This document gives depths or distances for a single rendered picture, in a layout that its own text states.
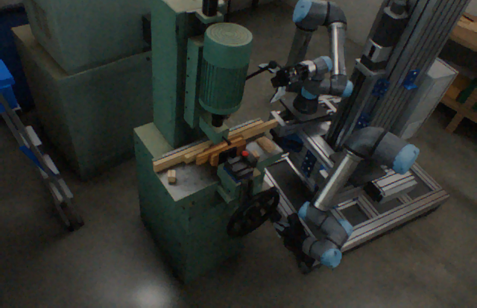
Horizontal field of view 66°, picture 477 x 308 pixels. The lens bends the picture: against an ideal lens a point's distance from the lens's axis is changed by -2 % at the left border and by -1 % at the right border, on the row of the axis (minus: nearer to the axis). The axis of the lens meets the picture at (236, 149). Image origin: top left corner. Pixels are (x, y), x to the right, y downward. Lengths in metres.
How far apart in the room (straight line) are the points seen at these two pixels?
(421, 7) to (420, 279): 1.77
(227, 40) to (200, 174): 0.62
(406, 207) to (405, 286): 0.52
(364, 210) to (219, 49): 1.70
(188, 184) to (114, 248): 1.01
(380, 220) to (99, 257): 1.81
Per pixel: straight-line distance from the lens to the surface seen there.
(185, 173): 1.64
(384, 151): 1.44
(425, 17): 1.81
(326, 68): 1.65
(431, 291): 2.85
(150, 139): 1.92
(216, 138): 1.60
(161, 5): 1.55
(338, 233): 1.55
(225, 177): 1.59
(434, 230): 3.16
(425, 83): 2.15
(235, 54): 1.31
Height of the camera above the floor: 2.15
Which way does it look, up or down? 45 degrees down
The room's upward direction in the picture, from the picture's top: 11 degrees clockwise
